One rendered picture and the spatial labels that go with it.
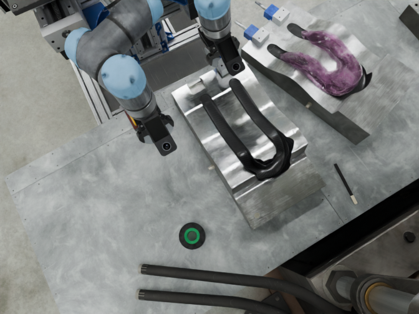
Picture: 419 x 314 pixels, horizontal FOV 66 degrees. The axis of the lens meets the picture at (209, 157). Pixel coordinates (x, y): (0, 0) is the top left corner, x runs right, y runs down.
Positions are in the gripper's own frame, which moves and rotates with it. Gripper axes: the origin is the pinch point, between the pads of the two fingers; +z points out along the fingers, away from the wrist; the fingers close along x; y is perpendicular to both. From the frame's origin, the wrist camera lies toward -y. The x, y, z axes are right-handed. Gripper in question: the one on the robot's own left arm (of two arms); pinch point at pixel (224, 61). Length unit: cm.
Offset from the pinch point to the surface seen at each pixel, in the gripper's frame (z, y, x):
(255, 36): 9.1, 4.7, -14.7
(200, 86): 6.8, -0.7, 10.1
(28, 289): 72, -26, 144
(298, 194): 1.7, -46.4, 2.4
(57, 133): 90, 48, 96
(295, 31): 13.7, 0.2, -28.4
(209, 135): 1.6, -16.9, 16.0
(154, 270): -3, -43, 50
